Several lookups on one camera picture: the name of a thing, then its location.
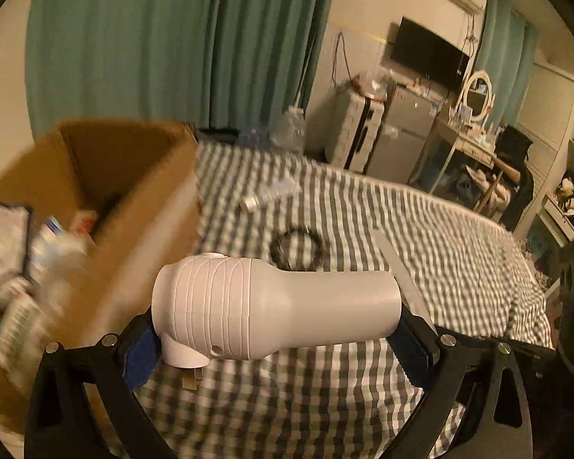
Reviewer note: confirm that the black wall television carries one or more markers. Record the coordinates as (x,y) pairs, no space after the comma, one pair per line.
(428,55)

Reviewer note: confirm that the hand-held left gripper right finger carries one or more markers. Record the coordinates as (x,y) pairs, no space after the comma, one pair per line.
(411,354)

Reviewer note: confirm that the clear tube with silver cap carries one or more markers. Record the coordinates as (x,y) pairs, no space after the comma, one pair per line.
(272,192)

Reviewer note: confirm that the white dressing desk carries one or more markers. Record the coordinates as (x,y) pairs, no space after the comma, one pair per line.
(440,153)

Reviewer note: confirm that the pack of water bottles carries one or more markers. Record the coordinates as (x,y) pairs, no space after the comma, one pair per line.
(253,137)

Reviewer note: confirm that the black bag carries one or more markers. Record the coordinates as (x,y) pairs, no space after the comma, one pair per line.
(217,134)

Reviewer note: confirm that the white paper packet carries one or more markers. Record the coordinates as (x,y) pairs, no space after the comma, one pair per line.
(21,334)

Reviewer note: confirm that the red and white packet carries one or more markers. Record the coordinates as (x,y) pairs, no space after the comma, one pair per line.
(83,222)

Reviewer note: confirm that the brown cardboard box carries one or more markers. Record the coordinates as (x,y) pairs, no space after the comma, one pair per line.
(138,153)

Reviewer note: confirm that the checkered bed sheet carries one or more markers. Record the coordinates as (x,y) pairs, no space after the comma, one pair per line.
(363,210)

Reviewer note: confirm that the white hair dryer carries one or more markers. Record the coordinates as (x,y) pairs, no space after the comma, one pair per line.
(268,306)

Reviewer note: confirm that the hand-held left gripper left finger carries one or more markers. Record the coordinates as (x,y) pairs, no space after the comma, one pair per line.
(141,354)

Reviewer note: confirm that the white flat strip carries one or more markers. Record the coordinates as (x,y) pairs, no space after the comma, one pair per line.
(402,277)

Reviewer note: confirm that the wide green curtain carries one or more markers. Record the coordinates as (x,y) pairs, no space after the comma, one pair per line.
(172,43)

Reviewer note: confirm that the white open shelf unit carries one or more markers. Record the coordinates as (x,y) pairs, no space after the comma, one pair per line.
(550,119)

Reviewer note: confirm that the grey small fridge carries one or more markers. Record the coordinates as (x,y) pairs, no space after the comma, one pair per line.
(406,134)

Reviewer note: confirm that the narrow green curtain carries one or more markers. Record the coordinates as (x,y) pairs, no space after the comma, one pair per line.
(504,48)

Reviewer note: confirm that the white suitcase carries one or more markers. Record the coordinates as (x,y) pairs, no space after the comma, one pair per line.
(349,129)

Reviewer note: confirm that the white oval mirror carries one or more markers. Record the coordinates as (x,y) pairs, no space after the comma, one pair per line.
(464,93)

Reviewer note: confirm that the black chair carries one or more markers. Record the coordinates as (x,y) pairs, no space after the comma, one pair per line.
(514,146)

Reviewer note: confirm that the black and white packet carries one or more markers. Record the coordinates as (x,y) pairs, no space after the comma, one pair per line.
(2,244)

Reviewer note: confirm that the clear water bottle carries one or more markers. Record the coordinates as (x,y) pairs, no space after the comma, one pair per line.
(291,129)

